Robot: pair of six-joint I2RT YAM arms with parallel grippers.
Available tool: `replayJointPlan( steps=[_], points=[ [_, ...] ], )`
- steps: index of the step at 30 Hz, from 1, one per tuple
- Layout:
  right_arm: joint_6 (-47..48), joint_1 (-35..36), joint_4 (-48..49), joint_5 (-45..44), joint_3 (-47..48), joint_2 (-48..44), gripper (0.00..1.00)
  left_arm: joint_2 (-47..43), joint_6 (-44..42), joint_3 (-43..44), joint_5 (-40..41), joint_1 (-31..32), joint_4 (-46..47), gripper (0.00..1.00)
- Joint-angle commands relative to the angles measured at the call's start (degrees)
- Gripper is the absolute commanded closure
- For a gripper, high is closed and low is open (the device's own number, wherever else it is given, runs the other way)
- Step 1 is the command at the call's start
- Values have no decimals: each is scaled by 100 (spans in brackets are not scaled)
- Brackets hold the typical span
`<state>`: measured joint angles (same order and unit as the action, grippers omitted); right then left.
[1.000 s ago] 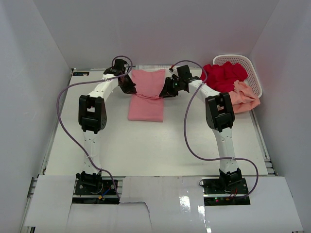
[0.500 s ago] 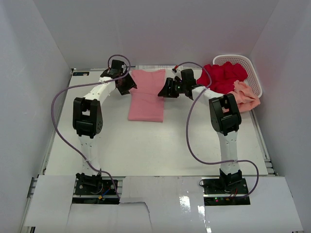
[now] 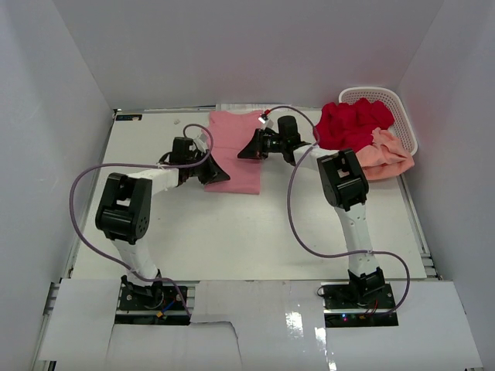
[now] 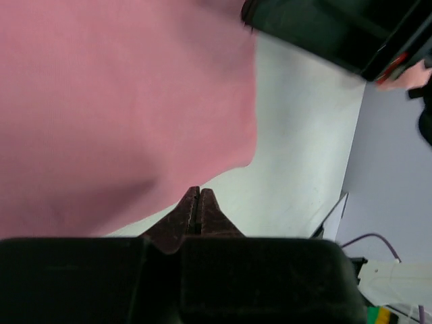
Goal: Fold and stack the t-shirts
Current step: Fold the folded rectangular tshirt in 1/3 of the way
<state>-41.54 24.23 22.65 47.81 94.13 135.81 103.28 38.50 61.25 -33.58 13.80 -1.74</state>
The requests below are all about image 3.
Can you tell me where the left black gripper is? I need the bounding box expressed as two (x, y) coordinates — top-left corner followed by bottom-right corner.
(186, 148), (230, 185)

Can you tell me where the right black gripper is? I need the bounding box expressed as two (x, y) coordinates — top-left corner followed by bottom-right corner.
(237, 129), (286, 160)

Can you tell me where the pink t shirt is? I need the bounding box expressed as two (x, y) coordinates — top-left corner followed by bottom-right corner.
(204, 111), (262, 195)

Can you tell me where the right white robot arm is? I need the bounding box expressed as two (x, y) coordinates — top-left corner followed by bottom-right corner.
(237, 113), (385, 308)

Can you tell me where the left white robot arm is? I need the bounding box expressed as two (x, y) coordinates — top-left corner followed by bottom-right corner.
(95, 134), (230, 309)

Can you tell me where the red t shirt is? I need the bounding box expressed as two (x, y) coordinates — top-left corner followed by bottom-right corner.
(314, 98), (394, 152)

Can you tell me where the peach t shirt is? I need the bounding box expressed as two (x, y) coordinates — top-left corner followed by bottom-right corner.
(357, 128), (415, 181)

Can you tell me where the white plastic basket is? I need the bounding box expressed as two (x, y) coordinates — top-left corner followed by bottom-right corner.
(338, 87), (418, 155)

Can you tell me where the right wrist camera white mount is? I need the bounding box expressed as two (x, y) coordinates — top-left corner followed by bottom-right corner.
(258, 109), (275, 132)

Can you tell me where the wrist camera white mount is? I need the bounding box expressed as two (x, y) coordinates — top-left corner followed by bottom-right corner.
(193, 133), (210, 152)
(258, 109), (275, 132)

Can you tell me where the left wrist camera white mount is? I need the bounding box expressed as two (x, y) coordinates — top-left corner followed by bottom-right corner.
(193, 133), (210, 152)

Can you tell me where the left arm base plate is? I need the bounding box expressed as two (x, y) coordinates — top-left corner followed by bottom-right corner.
(114, 282), (190, 326)

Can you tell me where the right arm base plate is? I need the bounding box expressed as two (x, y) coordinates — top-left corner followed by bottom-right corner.
(316, 284), (398, 328)

